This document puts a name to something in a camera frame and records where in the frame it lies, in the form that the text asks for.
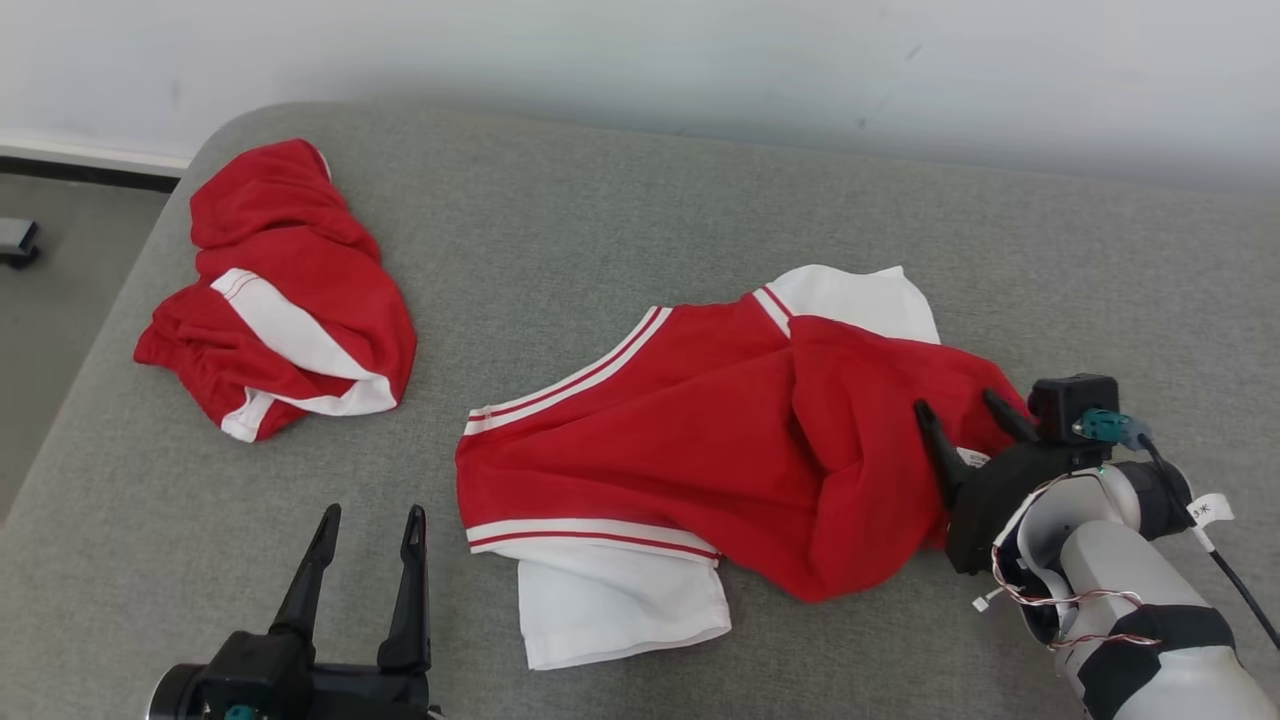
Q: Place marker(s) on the red basketball jersey black number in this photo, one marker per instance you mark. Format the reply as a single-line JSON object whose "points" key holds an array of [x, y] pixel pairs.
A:
{"points": [[700, 430]]}

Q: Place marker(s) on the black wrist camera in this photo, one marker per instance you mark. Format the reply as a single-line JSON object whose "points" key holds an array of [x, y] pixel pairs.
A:
{"points": [[175, 695], [1065, 405]]}

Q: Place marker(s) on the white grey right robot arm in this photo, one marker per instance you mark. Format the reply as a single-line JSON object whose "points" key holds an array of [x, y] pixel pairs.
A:
{"points": [[1130, 580]]}

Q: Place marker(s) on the grey fabric sofa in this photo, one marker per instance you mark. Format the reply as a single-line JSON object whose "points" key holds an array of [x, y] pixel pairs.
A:
{"points": [[600, 220]]}

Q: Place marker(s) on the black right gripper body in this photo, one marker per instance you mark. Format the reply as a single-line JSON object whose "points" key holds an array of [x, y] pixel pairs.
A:
{"points": [[985, 500]]}

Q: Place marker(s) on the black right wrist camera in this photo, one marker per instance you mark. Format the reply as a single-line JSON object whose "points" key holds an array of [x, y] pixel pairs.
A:
{"points": [[1065, 405]]}

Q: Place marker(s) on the dark grey floor object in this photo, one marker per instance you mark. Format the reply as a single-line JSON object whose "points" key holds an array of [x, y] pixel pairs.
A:
{"points": [[18, 240]]}

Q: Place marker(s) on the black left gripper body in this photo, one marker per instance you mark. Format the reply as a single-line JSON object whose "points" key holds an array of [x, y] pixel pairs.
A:
{"points": [[300, 690]]}

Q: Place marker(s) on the red shorts white band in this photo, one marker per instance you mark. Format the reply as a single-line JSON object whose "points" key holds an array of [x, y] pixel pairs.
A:
{"points": [[300, 260]]}

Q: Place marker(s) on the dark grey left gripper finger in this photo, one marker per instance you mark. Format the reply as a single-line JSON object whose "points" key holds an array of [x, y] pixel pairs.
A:
{"points": [[412, 610], [310, 590]]}

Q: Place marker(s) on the white baseboard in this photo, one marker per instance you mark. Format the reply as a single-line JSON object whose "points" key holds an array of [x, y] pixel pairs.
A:
{"points": [[90, 150]]}

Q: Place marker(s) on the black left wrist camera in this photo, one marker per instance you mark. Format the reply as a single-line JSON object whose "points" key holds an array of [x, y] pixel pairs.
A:
{"points": [[175, 695]]}

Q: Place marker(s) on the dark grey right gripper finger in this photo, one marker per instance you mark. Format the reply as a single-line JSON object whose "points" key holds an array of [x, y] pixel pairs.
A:
{"points": [[1010, 418], [945, 450]]}

